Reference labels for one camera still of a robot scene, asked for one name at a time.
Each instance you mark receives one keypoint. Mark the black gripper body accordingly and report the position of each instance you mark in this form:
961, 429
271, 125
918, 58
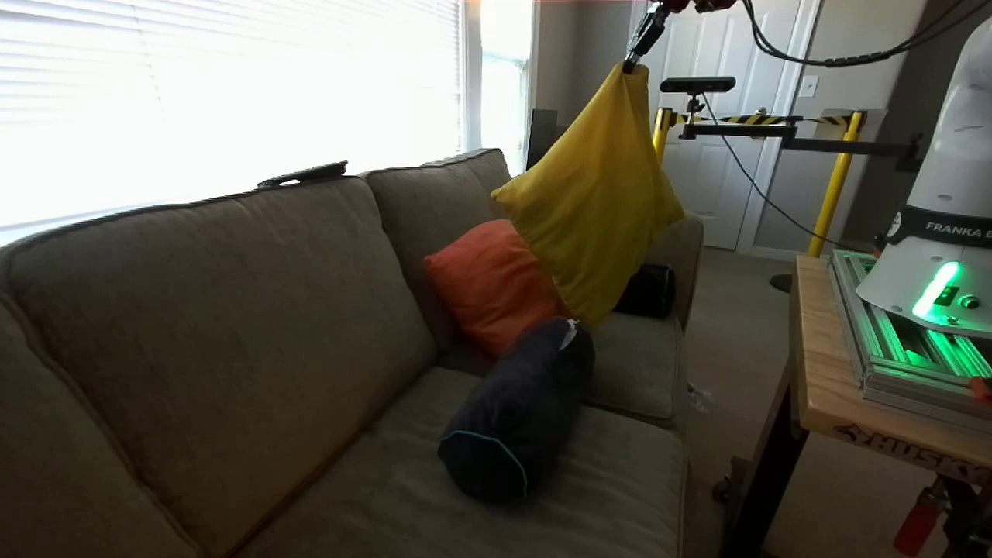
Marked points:
701, 5

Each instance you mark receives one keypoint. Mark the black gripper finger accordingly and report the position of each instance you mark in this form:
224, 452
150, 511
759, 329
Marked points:
643, 37
659, 28

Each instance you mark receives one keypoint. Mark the yellow pillow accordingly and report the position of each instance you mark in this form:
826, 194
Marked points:
595, 196

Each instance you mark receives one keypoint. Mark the orange pillow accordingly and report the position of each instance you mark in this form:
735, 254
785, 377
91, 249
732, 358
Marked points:
492, 283

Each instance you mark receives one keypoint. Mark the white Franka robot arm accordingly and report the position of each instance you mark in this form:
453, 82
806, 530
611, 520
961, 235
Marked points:
961, 155

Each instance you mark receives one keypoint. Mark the black bolster pillow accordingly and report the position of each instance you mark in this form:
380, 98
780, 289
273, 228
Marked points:
649, 291

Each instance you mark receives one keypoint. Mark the black tall speaker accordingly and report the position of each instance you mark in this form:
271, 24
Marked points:
541, 134

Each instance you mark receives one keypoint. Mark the black stand crossbar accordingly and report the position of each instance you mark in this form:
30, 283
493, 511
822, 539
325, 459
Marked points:
785, 129

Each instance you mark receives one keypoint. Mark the black flat remote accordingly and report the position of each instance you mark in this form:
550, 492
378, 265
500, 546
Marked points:
304, 173

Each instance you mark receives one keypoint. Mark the wooden work table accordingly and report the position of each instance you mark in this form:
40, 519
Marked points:
826, 383

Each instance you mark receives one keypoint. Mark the navy bolster with blue piping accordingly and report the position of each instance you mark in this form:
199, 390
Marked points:
517, 422

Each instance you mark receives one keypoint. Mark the white window blinds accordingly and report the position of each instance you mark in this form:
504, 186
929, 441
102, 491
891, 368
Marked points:
205, 95

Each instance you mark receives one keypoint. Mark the red clamp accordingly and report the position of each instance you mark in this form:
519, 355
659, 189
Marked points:
921, 520

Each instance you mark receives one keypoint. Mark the black stereo camera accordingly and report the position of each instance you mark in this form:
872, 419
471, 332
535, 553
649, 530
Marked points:
698, 85

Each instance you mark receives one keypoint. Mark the yellow stand post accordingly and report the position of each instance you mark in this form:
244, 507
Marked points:
659, 129
836, 186

